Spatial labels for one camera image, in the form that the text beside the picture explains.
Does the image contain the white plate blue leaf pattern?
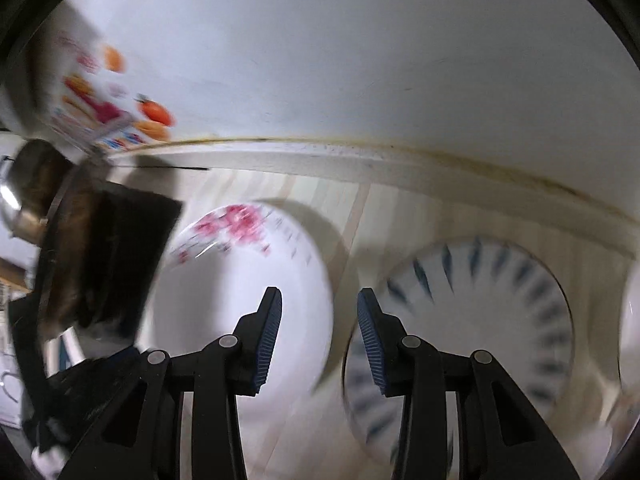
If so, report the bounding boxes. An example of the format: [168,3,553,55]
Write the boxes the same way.
[342,236,574,466]

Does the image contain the white plate pink flowers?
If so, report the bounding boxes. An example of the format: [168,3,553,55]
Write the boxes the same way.
[138,202,333,422]

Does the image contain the white bowl dark rim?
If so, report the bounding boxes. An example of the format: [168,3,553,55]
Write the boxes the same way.
[618,262,640,391]

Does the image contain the black induction cooktop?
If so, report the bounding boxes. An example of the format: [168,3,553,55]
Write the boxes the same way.
[75,182,182,340]

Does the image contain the striped table mat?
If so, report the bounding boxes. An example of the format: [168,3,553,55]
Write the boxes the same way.
[111,162,639,479]

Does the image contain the colourful fruit wall sticker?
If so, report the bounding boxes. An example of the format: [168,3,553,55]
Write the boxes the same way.
[38,29,176,152]

